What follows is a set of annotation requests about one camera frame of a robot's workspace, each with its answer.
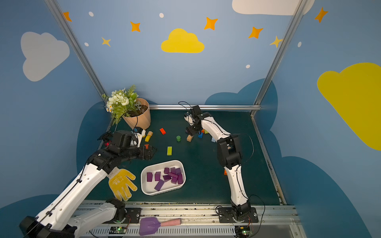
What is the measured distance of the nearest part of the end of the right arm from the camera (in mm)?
761

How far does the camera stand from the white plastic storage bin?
0.84 m

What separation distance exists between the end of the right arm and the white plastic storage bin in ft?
0.69
